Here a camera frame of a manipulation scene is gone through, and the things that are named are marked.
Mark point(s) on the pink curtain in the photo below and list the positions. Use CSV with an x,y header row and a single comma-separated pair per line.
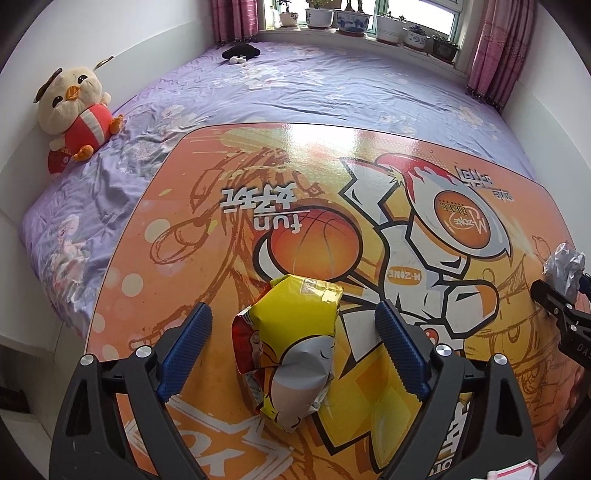
x,y
496,55
233,18

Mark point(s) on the clear plastic bottle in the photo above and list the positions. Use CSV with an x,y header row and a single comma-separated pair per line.
x,y
275,17

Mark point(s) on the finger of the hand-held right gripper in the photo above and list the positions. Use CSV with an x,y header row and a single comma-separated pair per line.
x,y
587,282
551,302

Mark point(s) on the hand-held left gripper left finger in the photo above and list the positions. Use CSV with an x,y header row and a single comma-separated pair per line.
x,y
184,355

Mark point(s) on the purple floral bed sheet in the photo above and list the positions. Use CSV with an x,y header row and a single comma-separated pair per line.
x,y
300,87

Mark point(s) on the dark plant pot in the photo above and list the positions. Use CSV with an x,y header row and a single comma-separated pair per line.
x,y
445,50

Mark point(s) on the black plush toy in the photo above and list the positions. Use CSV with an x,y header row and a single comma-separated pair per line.
x,y
240,51

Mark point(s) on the large blue white plant pot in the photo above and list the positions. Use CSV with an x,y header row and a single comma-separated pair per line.
x,y
352,21

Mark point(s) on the yellow snack bag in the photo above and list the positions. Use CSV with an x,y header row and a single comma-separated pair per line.
x,y
295,314

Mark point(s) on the chick plush toy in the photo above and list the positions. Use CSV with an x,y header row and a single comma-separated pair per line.
x,y
74,99

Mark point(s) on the tall white plant pot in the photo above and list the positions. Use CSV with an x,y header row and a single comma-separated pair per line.
x,y
388,28

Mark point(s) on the white pink packet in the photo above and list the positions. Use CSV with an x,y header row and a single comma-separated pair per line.
x,y
512,474

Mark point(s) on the small blue white plant pot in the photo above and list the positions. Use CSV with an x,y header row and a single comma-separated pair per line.
x,y
417,40

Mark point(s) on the wide white plant pot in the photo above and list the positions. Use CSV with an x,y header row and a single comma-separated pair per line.
x,y
319,18

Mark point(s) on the silver wrapper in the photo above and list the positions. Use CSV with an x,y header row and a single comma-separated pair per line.
x,y
565,267

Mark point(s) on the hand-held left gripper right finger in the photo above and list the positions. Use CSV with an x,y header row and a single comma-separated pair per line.
x,y
401,355

